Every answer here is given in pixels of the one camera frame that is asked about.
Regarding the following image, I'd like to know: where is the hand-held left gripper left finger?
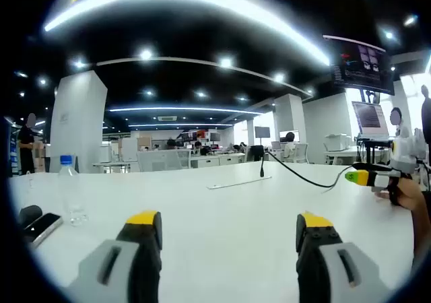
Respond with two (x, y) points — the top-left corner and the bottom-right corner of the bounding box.
(65, 210), (163, 303)

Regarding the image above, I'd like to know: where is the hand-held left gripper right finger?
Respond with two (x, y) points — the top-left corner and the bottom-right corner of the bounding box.
(295, 211), (391, 303)

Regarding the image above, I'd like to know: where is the clear water bottle blue cap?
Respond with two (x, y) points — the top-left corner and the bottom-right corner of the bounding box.
(57, 154), (90, 227)

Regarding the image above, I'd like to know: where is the screen on floor stand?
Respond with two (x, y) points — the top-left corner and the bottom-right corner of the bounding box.
(254, 126), (271, 149)

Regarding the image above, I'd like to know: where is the black smartphone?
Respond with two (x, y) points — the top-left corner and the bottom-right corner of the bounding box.
(24, 212), (65, 249)

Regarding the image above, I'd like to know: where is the open laptop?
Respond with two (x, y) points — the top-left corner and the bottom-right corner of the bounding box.
(351, 100), (392, 138)

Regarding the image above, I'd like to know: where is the person's right hand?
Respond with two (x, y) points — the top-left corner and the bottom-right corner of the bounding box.
(374, 180), (422, 212)

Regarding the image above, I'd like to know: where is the black rounded case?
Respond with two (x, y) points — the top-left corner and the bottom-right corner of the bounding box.
(18, 205), (43, 230)

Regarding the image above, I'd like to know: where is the white printer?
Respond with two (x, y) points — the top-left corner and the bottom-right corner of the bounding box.
(324, 133), (353, 153)

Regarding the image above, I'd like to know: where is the black data cable USB plug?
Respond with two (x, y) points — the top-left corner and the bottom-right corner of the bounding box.
(259, 150), (353, 194)

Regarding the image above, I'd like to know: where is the hanging black monitor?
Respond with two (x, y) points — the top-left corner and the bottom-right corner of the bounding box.
(322, 34), (396, 96)

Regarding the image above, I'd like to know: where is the black office chair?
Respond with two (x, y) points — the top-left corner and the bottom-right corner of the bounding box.
(250, 145), (266, 163)

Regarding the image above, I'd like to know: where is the white desk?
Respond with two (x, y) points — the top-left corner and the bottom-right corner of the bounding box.
(6, 160), (418, 303)

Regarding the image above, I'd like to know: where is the black laptop stand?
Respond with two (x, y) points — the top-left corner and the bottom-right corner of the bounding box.
(356, 136), (395, 165)

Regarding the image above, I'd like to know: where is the white USB port strip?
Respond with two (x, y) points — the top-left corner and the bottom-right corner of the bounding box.
(206, 175), (273, 191)

